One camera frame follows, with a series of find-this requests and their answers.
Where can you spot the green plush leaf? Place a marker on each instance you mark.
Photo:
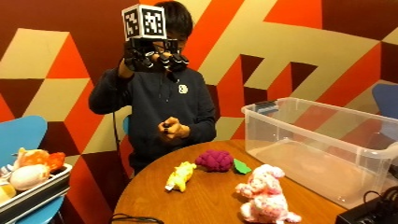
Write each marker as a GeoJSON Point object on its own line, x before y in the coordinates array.
{"type": "Point", "coordinates": [242, 167]}

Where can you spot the pale yellow plush toy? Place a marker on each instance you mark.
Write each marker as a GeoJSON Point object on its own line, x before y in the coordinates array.
{"type": "Point", "coordinates": [6, 191]}

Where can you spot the pink white plush dog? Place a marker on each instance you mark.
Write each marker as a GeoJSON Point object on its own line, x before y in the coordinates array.
{"type": "Point", "coordinates": [263, 196]}

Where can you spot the clear plastic storage bin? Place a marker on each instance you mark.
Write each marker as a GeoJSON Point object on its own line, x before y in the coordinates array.
{"type": "Point", "coordinates": [332, 149]}

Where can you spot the cream plush toy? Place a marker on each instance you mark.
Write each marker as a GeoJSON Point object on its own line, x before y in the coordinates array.
{"type": "Point", "coordinates": [29, 176]}

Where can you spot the blue chair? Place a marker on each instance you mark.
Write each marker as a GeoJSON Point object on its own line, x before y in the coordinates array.
{"type": "Point", "coordinates": [126, 124]}
{"type": "Point", "coordinates": [21, 137]}

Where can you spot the orange plush toy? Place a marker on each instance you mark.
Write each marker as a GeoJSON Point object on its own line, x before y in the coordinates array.
{"type": "Point", "coordinates": [39, 158]}

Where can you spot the grey tray box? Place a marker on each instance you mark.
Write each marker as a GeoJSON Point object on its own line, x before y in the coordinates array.
{"type": "Point", "coordinates": [38, 196]}

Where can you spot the small black clicker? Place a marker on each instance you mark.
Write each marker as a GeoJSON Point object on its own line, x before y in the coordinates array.
{"type": "Point", "coordinates": [166, 128]}

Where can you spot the white marker cube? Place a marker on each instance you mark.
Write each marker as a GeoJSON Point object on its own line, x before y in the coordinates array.
{"type": "Point", "coordinates": [146, 21]}

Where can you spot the the person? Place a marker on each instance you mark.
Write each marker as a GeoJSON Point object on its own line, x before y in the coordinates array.
{"type": "Point", "coordinates": [166, 102]}

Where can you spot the purple plush grapes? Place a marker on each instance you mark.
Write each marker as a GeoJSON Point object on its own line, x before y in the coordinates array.
{"type": "Point", "coordinates": [215, 160]}

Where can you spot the black electronic device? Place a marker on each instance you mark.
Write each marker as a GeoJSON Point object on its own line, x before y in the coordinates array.
{"type": "Point", "coordinates": [370, 213]}

